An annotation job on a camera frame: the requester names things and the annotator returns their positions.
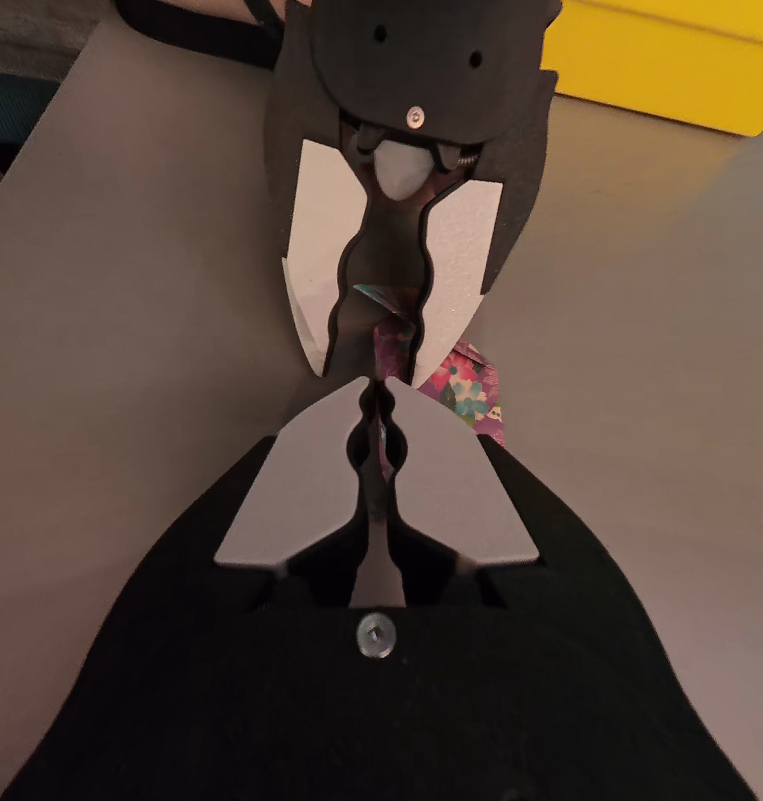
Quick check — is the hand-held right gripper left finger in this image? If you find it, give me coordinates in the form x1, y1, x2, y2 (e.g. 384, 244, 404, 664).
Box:
214, 377, 375, 607

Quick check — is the purple floral origami paper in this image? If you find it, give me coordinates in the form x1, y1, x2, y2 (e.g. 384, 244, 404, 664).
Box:
353, 285, 506, 486

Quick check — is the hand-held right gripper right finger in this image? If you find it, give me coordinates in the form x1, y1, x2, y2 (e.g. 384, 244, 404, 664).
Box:
381, 375, 540, 607

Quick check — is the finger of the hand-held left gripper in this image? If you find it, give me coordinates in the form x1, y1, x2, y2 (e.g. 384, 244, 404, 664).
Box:
409, 180, 504, 388
281, 139, 372, 378

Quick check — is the yellow plastic bin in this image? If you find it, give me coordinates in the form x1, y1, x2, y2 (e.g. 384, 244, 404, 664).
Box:
541, 0, 763, 137

